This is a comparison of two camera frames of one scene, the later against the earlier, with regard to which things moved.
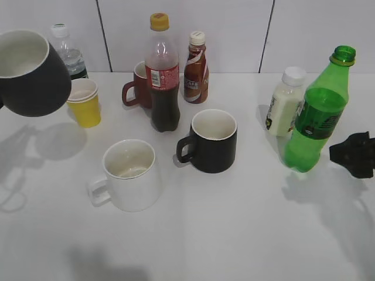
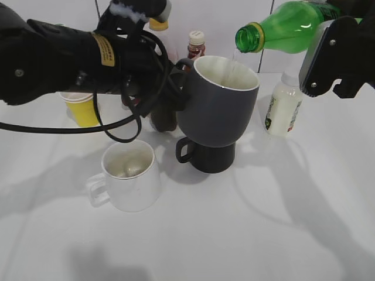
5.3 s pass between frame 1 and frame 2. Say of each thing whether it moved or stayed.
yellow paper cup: stayed
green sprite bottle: moved
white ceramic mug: stayed
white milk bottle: stayed
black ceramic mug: stayed
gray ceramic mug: moved
